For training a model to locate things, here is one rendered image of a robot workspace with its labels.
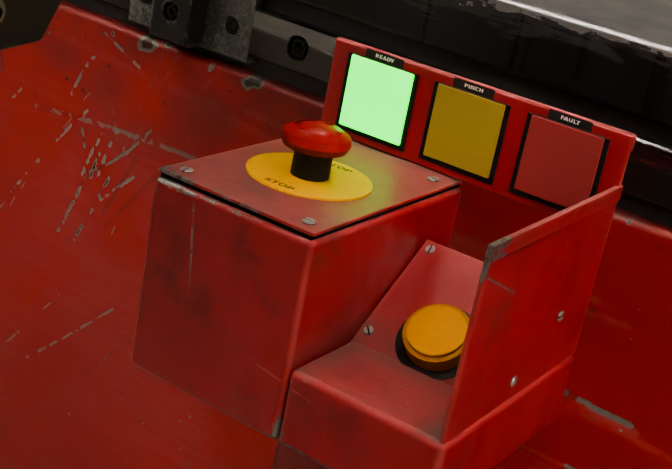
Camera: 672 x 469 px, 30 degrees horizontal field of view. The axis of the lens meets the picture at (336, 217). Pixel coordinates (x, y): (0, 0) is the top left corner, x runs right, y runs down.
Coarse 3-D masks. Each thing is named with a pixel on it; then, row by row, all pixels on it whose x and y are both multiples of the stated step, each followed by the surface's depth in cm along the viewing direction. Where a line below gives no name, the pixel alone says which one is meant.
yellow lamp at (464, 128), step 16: (448, 96) 74; (464, 96) 73; (432, 112) 74; (448, 112) 74; (464, 112) 73; (480, 112) 73; (496, 112) 72; (432, 128) 75; (448, 128) 74; (464, 128) 73; (480, 128) 73; (496, 128) 72; (432, 144) 75; (448, 144) 74; (464, 144) 74; (480, 144) 73; (496, 144) 72; (448, 160) 74; (464, 160) 74; (480, 160) 73
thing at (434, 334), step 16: (416, 320) 68; (432, 320) 68; (448, 320) 67; (464, 320) 67; (416, 336) 67; (432, 336) 67; (448, 336) 67; (464, 336) 66; (416, 352) 67; (432, 352) 66; (448, 352) 66; (432, 368) 67; (448, 368) 67
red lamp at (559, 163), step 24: (528, 144) 71; (552, 144) 70; (576, 144) 70; (600, 144) 69; (528, 168) 72; (552, 168) 71; (576, 168) 70; (528, 192) 72; (552, 192) 71; (576, 192) 70
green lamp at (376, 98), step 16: (352, 64) 77; (368, 64) 76; (352, 80) 77; (368, 80) 76; (384, 80) 76; (400, 80) 75; (352, 96) 77; (368, 96) 77; (384, 96) 76; (400, 96) 75; (352, 112) 77; (368, 112) 77; (384, 112) 76; (400, 112) 76; (352, 128) 78; (368, 128) 77; (384, 128) 76; (400, 128) 76
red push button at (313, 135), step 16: (288, 128) 69; (304, 128) 68; (320, 128) 69; (336, 128) 69; (288, 144) 68; (304, 144) 67; (320, 144) 67; (336, 144) 68; (304, 160) 69; (320, 160) 69; (304, 176) 69; (320, 176) 69
